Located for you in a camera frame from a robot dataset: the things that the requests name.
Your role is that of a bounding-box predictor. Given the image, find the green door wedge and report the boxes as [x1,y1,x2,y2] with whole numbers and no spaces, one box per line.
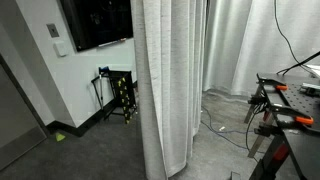
[54,131,67,143]

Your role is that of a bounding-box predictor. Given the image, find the small orange-handled black clamp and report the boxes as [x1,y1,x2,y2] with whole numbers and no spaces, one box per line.
[256,73,289,92]

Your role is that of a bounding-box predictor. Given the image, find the large orange-handled black clamp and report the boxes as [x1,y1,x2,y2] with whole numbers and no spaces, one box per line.
[265,103,315,128]

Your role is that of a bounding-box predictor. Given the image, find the red-orange clamp handle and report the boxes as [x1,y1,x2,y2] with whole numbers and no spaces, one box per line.
[272,143,290,163]

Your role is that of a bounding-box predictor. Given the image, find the light grey fabric curtain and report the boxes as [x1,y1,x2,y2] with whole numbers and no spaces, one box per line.
[129,0,208,180]

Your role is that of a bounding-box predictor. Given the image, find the black folded cart yellow stickers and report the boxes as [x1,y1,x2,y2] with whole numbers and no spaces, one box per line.
[103,69,139,125]

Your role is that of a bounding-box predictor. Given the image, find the white marker pen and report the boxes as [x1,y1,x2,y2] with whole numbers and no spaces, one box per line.
[98,37,128,48]

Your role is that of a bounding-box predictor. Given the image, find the black hanging cable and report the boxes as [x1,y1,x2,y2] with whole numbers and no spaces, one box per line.
[273,0,318,78]

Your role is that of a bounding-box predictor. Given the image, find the wide pale grey background curtain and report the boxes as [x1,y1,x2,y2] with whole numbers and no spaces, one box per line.
[230,0,320,98]

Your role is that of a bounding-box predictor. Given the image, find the black cable under workbench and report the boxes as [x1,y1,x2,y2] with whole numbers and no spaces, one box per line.
[245,103,268,164]

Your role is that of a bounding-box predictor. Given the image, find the blue-handled black stick tool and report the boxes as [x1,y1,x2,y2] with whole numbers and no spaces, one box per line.
[90,66,111,111]

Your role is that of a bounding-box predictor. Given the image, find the narrow pale grey background curtain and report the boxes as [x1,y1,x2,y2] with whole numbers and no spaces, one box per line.
[202,0,253,93]

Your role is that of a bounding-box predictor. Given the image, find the white wall thermostat box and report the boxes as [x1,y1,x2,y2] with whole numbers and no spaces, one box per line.
[53,41,70,58]

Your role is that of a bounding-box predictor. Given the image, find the black perforated workbench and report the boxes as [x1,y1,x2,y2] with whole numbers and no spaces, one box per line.
[244,72,320,180]

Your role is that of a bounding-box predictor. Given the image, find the grey wall switch plate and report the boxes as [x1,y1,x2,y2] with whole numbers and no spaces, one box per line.
[46,23,61,39]

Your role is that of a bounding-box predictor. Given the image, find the black wall display board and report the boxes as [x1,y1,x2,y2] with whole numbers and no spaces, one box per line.
[59,0,134,53]

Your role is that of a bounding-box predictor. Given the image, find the grey door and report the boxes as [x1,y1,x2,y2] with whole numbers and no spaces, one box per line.
[0,54,48,171]

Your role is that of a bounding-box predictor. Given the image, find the blue floor cable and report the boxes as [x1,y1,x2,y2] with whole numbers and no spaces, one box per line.
[200,105,268,155]

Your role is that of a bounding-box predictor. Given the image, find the silver metal bracket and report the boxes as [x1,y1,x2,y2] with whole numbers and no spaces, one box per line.
[299,82,320,98]

